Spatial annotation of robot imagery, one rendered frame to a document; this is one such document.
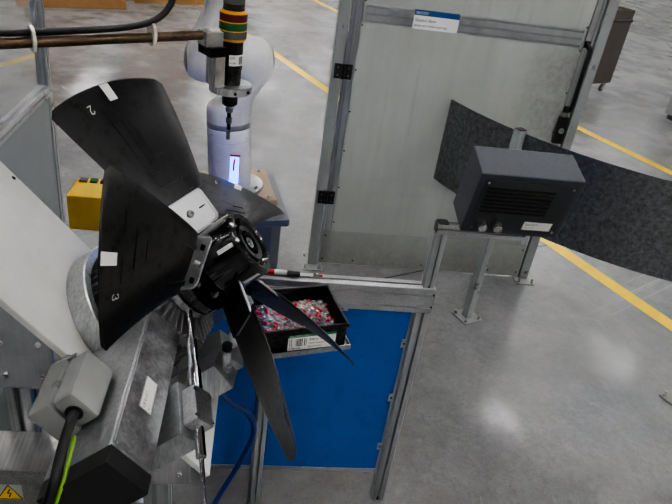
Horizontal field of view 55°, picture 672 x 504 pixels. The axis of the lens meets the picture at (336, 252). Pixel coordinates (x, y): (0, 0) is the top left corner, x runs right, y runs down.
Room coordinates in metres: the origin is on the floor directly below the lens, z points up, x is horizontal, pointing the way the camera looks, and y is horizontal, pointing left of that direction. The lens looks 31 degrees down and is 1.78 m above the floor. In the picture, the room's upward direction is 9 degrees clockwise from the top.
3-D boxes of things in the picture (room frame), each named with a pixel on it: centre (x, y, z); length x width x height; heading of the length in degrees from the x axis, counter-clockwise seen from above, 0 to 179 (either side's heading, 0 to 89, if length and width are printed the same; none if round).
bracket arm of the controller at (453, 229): (1.48, -0.36, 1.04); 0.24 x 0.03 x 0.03; 99
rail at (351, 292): (1.40, 0.17, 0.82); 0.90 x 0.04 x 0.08; 99
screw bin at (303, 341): (1.25, 0.07, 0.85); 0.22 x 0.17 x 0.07; 113
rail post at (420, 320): (1.46, -0.26, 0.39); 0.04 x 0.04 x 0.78; 9
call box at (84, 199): (1.34, 0.56, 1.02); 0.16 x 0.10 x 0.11; 99
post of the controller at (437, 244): (1.46, -0.26, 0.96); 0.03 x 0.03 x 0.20; 9
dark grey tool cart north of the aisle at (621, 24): (7.59, -2.45, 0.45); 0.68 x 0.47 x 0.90; 36
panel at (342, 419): (1.40, 0.17, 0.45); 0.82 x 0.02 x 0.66; 99
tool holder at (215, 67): (1.02, 0.22, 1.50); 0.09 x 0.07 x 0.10; 134
